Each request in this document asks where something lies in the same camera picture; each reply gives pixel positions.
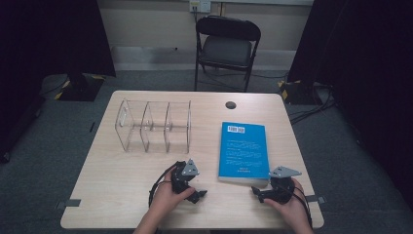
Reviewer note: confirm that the person's right hand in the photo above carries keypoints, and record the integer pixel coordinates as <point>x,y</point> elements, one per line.
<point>297,209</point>

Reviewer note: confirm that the clear acrylic book rack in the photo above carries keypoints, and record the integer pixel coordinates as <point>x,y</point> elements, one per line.
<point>152,130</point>

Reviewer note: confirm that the black curtain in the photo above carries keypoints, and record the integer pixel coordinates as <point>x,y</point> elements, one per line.
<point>48,35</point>
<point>363,65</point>

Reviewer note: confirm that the black folding chair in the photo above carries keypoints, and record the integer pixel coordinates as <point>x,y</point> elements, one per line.
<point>227,50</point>

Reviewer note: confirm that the black stand base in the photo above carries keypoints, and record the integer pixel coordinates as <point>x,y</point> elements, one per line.
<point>298,94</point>
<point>79,89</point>

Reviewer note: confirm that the white wall outlet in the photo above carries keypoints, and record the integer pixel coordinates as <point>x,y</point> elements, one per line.
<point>199,6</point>

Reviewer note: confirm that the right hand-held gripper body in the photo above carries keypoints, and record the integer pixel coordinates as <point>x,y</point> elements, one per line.
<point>282,191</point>

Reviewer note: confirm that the person's left hand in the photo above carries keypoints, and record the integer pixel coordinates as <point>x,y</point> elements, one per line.
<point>167,198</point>

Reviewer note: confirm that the grey table edge bracket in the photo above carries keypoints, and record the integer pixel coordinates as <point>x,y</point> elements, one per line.
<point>69,203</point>
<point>316,198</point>

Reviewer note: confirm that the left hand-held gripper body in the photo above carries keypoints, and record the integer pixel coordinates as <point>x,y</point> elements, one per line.
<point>179,175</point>

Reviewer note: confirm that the blue book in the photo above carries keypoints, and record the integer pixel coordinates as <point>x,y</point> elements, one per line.
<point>243,152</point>

